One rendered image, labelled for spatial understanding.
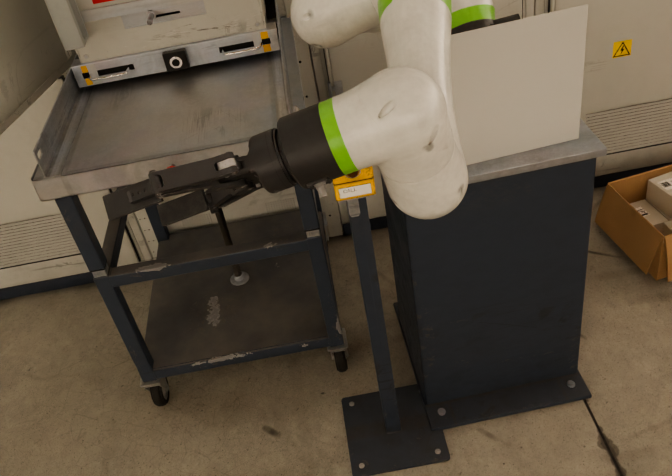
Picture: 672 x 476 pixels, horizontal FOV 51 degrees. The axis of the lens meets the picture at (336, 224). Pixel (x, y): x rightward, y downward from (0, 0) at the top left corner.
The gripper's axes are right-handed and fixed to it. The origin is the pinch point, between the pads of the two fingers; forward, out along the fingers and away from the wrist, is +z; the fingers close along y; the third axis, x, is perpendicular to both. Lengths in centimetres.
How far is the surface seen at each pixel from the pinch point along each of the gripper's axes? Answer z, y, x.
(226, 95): 9, 80, 39
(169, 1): 14, 74, 65
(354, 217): -16, 60, -2
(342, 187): -17, 51, 3
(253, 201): 32, 151, 26
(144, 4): 20, 72, 66
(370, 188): -21, 53, 1
